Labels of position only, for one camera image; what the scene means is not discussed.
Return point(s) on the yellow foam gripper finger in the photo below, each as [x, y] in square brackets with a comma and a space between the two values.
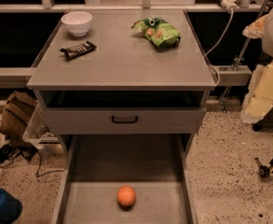
[259, 99]
[255, 29]

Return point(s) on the orange fruit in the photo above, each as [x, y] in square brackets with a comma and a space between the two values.
[126, 196]

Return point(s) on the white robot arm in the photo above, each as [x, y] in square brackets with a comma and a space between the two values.
[267, 47]

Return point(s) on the open grey middle drawer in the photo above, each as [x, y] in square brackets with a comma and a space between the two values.
[126, 179]

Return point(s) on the grey drawer cabinet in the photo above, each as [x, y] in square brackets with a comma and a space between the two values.
[124, 71]

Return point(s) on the closed grey top drawer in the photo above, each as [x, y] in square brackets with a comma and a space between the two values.
[123, 120]

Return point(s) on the white power strip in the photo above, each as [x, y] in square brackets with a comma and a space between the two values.
[224, 0]

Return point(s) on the black wheeled stand leg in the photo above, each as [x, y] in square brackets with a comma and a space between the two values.
[271, 165]

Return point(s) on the green chip bag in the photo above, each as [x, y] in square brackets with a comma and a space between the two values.
[158, 31]

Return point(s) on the white ceramic bowl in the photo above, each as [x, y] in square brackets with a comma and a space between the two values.
[77, 23]

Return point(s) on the dark chocolate bar wrapper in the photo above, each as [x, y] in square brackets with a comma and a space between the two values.
[78, 50]

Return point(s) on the clear plastic bin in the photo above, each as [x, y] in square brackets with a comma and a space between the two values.
[37, 132]

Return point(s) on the brown backpack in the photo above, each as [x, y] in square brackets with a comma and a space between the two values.
[16, 115]

